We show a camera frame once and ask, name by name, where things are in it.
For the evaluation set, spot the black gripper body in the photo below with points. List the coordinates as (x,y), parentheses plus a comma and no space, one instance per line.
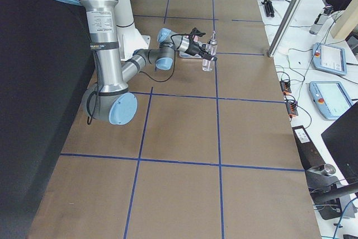
(192,48)

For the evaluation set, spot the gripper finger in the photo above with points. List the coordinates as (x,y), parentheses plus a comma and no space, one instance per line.
(203,46)
(205,55)

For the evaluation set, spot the glass sauce bottle steel cap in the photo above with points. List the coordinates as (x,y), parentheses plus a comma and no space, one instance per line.
(212,47)

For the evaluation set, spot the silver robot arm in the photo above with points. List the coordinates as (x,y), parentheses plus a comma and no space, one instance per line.
(120,52)

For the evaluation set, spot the black folded tripod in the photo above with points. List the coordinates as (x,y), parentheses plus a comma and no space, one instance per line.
(268,7)

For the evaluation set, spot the far orange black adapter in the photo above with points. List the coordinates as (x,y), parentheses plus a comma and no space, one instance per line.
(285,86)

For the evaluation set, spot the orange black adapter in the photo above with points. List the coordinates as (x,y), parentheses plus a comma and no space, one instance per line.
(291,107)
(285,86)

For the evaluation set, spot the near orange black adapter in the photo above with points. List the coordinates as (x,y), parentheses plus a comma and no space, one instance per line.
(291,107)

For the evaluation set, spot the clear water bottle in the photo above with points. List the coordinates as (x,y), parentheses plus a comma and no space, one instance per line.
(321,19)

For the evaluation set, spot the far blue teach pendant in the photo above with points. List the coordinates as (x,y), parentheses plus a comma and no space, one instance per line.
(329,58)

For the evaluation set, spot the blue teach pendant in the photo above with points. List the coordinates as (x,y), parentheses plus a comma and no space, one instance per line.
(331,98)
(329,58)

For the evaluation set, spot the near blue teach pendant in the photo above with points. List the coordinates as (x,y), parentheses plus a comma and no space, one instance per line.
(331,98)

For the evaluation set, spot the black box white label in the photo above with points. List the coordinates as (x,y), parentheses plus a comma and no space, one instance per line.
(309,155)

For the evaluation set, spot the near black monitor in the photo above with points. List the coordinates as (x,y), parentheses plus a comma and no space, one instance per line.
(341,141)

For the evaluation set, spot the aluminium frame post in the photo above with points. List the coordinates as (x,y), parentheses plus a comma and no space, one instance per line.
(284,26)

